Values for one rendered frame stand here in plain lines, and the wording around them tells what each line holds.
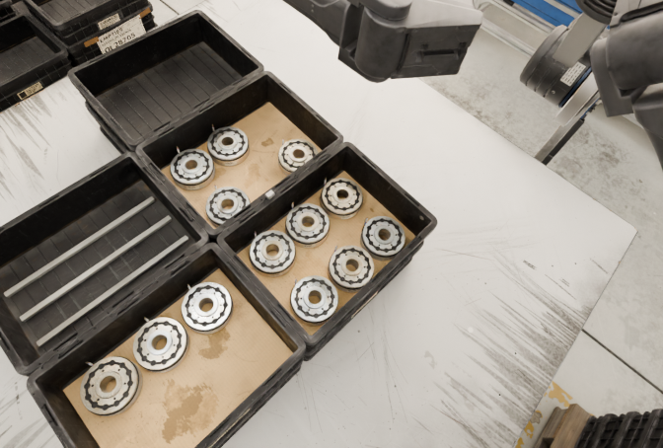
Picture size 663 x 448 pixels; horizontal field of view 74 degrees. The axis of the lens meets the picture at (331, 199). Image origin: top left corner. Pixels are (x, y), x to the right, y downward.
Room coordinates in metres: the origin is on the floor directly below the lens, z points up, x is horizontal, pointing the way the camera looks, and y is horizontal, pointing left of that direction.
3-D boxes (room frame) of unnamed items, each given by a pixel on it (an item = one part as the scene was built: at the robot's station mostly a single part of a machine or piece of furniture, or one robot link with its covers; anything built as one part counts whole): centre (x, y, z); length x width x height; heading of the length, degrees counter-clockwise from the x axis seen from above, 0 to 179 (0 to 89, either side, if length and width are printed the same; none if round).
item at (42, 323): (0.27, 0.47, 0.87); 0.40 x 0.30 x 0.11; 144
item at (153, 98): (0.77, 0.47, 0.87); 0.40 x 0.30 x 0.11; 144
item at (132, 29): (1.35, 0.99, 0.41); 0.31 x 0.02 x 0.16; 148
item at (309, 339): (0.41, -0.01, 0.92); 0.40 x 0.30 x 0.02; 144
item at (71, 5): (1.42, 1.13, 0.37); 0.40 x 0.30 x 0.45; 148
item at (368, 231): (0.46, -0.14, 0.86); 0.10 x 0.10 x 0.01
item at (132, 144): (0.77, 0.47, 0.92); 0.40 x 0.30 x 0.02; 144
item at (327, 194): (0.54, -0.02, 0.86); 0.10 x 0.10 x 0.01
